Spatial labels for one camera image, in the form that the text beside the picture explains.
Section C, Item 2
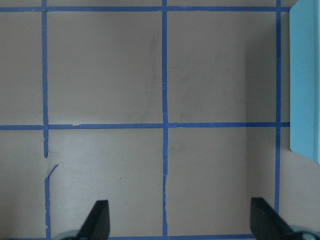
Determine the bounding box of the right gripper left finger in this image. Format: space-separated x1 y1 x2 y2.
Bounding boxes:
76 200 110 240

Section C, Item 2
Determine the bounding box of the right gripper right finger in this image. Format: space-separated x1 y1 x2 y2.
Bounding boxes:
250 197 294 240

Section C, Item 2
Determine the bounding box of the light blue plastic bin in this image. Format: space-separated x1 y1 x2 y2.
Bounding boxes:
289 0 320 163

